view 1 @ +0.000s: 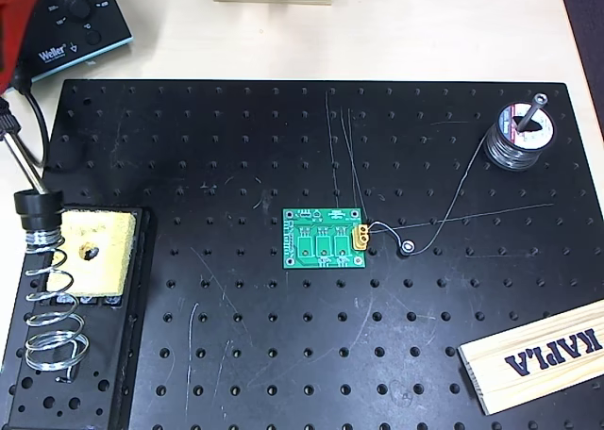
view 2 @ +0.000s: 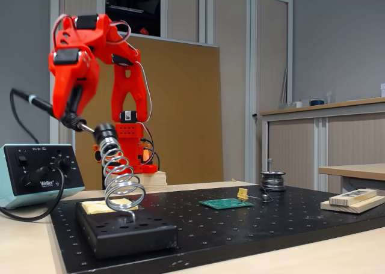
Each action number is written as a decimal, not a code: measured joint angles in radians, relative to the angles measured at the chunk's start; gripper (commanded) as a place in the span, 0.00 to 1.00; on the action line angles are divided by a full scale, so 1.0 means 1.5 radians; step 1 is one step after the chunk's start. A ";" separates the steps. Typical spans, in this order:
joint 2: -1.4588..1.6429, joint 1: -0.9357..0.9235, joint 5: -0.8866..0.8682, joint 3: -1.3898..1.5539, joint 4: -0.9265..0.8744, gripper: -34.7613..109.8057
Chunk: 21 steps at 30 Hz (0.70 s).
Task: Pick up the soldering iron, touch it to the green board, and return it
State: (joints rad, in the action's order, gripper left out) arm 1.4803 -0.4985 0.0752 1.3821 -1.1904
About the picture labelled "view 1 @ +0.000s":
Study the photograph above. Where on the metal spool post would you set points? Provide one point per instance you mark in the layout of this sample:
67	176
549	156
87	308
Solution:
531	114

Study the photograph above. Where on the printed wooden plank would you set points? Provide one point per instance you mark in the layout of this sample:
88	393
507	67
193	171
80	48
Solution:
542	364

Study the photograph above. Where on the black soldering iron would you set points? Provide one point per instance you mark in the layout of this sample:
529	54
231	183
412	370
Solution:
23	161

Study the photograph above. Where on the small round metal magnet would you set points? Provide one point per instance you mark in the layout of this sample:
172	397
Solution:
407	247

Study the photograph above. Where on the soldering iron spring stand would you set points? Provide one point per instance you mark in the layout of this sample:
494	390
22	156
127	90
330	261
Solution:
94	401

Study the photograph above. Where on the green circuit board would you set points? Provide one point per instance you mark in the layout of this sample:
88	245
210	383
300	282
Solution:
290	232

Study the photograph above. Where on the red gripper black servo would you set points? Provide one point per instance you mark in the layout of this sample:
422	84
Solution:
10	48

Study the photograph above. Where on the metal spring iron holder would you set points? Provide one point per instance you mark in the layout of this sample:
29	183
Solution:
38	208

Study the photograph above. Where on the black perforated breadboard plate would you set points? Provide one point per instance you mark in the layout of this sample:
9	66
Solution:
330	354

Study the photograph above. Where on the teal black soldering station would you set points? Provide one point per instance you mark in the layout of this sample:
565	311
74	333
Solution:
71	38

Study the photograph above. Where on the yellow cleaning sponge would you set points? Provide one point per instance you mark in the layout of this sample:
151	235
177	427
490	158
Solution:
108	260

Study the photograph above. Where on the yellow power connector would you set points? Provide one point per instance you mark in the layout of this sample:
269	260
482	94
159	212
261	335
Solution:
359	241

